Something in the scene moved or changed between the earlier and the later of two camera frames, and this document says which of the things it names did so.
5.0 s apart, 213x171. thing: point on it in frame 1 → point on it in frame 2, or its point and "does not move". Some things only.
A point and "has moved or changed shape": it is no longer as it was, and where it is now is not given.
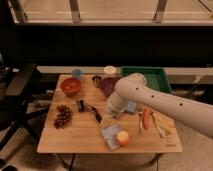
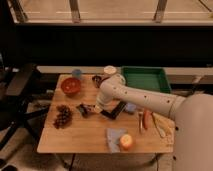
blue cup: x=76 y=74 does not move
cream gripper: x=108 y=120 → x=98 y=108
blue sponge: x=131 y=106 does not move
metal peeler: x=140 y=116 does not move
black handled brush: x=83 y=106 has moved or changed shape
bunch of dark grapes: x=64 y=117 does not move
